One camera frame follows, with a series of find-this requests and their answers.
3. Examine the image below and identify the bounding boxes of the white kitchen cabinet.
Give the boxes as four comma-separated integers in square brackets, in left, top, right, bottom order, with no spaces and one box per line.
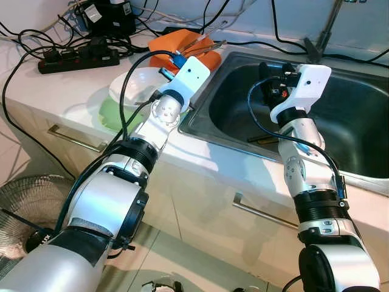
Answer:
[12,100,389,292]

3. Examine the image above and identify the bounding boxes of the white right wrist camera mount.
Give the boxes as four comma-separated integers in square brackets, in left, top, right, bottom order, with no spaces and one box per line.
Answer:
[269,64,332,122]

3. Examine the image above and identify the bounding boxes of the stainless steel sink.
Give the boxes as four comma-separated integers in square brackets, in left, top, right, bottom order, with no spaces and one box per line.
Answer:
[178,50,389,196]

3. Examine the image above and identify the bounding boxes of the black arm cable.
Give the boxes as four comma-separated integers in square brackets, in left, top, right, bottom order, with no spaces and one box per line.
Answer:
[55,50,180,235]
[246,76,348,207]

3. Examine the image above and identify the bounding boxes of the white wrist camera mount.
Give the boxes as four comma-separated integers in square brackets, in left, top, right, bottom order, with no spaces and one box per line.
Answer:
[269,64,332,122]
[159,57,211,110]

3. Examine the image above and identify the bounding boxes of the metal drawer handle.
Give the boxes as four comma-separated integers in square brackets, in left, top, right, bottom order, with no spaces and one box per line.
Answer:
[233,192,300,231]
[47,123,119,153]

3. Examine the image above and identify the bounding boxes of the black power cable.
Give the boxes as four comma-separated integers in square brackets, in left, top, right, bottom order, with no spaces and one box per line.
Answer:
[270,0,311,57]

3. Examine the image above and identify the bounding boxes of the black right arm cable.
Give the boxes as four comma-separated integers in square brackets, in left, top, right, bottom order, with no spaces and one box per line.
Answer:
[246,76,348,207]

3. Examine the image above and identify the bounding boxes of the dark metal faucet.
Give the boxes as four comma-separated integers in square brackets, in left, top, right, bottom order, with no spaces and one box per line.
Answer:
[303,0,356,64]

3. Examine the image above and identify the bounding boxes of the orange bowl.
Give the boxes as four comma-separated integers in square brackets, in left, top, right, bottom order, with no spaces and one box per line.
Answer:
[148,29,218,68]

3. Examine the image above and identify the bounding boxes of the black power strip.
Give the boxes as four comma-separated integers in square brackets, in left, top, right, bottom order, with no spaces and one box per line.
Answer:
[38,44,120,75]

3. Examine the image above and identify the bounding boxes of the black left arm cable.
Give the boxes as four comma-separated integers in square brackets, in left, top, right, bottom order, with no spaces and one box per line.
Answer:
[55,50,180,235]

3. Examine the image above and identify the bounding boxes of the green plate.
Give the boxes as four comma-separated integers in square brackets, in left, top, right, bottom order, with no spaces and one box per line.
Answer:
[99,91,183,134]

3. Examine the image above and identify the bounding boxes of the metal tongs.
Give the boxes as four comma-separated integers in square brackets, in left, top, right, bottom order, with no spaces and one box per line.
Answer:
[182,33,229,55]

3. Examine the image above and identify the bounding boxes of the black power adapter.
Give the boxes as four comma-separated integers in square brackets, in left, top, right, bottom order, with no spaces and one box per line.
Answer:
[79,0,137,37]

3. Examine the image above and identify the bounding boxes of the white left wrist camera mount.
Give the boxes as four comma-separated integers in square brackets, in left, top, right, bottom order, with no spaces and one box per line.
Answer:
[159,57,211,110]

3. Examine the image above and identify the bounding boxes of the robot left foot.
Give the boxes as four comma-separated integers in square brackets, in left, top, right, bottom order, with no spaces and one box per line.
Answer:
[141,279,183,292]

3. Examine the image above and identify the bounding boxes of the white bowl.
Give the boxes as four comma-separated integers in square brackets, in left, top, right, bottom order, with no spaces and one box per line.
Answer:
[108,67,174,109]

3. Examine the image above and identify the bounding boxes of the orange plate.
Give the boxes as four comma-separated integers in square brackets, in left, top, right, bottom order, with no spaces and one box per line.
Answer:
[149,49,222,75]

